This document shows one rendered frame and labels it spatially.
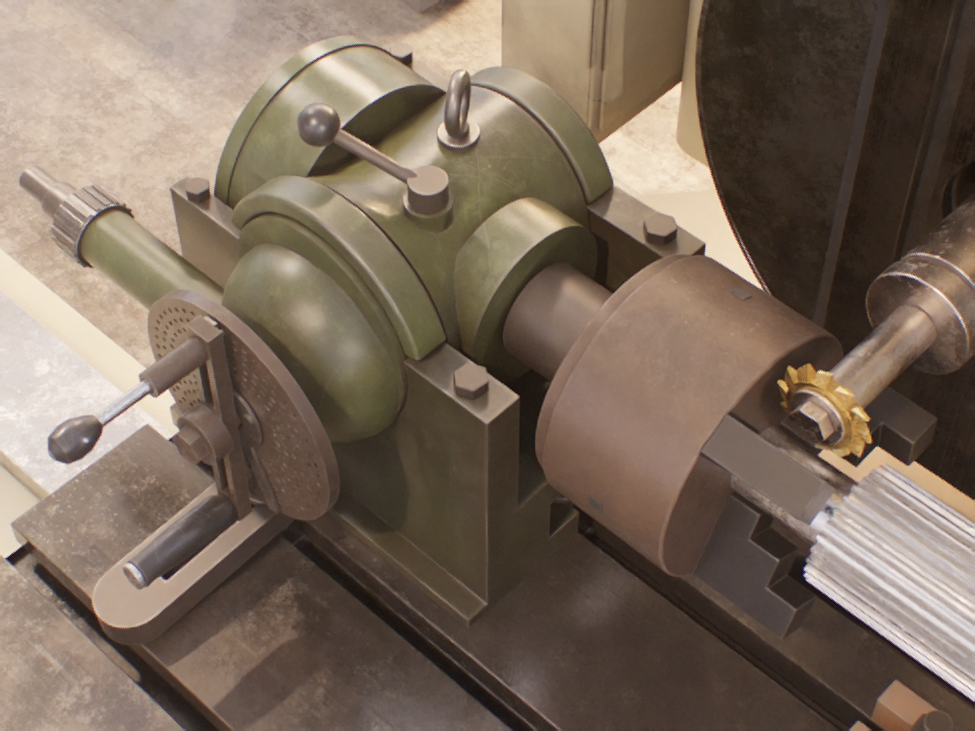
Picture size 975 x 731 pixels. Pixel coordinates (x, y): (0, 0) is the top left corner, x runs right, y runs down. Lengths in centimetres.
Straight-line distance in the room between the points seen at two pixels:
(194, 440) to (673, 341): 33
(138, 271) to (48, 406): 55
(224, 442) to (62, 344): 70
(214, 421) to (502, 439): 19
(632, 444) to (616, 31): 45
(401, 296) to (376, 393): 8
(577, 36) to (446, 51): 188
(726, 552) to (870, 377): 17
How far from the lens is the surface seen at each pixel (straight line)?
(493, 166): 128
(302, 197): 123
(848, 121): 132
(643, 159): 315
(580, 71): 150
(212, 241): 135
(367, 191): 125
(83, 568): 143
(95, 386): 189
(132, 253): 135
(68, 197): 139
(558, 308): 124
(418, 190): 122
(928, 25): 121
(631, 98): 155
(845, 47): 128
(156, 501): 145
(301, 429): 120
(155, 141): 323
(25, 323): 196
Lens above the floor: 216
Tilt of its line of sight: 50 degrees down
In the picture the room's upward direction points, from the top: straight up
